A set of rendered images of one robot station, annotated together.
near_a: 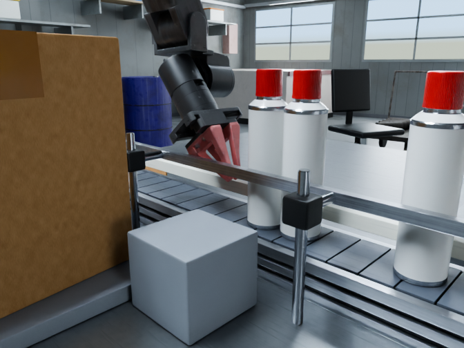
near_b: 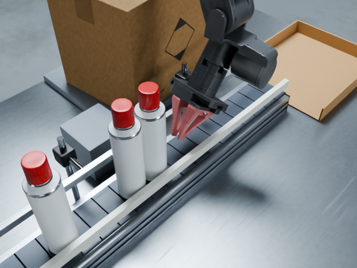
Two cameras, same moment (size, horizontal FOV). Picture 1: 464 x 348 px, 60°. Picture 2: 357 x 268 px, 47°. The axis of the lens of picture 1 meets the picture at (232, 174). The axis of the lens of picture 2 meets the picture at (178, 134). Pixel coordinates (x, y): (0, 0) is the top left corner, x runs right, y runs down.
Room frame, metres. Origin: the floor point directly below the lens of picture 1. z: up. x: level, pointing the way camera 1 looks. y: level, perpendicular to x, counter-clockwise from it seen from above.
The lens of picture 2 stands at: (0.57, -0.55, 1.48)
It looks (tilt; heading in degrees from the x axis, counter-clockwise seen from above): 45 degrees down; 90
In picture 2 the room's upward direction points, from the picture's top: straight up
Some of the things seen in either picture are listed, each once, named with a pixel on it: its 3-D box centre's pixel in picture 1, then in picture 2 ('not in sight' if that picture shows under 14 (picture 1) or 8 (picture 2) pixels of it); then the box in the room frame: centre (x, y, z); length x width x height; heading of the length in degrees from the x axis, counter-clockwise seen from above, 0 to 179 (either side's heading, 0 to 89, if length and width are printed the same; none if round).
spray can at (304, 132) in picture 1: (303, 156); (127, 151); (0.48, -0.09, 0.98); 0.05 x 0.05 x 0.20
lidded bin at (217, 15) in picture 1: (211, 15); not in sight; (8.99, 0.43, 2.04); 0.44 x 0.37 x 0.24; 142
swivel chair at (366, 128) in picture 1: (363, 128); not in sight; (3.62, -1.18, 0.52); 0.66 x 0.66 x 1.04
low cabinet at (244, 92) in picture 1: (260, 93); not in sight; (8.49, -0.59, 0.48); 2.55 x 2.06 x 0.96; 52
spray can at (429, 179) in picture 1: (432, 179); (50, 205); (0.38, -0.19, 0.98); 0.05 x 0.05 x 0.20
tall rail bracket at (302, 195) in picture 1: (311, 242); (77, 176); (0.39, -0.08, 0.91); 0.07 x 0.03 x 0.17; 136
